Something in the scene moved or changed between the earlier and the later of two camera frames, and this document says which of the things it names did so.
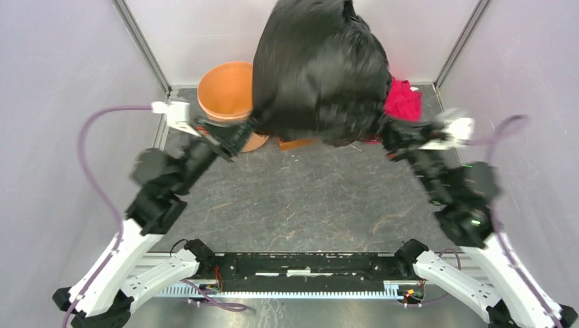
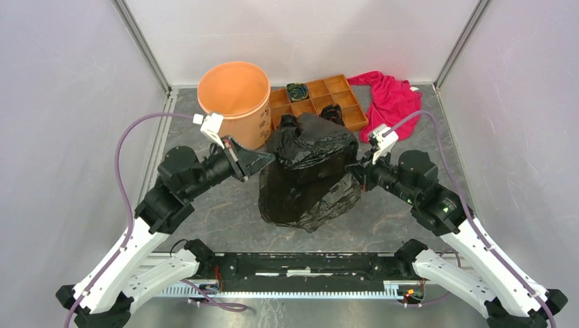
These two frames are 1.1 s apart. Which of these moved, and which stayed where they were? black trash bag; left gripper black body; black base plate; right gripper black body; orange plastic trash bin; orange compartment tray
Moved: black trash bag; right gripper black body; left gripper black body; orange compartment tray
Stayed: orange plastic trash bin; black base plate
